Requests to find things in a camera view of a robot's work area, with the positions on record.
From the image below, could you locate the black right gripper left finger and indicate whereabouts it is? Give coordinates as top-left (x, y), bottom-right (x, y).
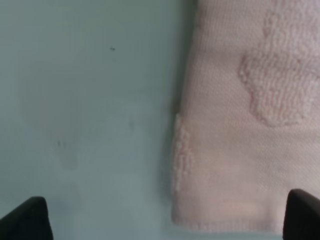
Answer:
top-left (0, 196), bottom-right (54, 240)

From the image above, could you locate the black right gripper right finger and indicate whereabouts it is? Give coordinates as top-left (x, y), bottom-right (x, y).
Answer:
top-left (282, 189), bottom-right (320, 240)

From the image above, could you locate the pink towel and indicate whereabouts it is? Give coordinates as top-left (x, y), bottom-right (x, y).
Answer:
top-left (172, 0), bottom-right (320, 234)

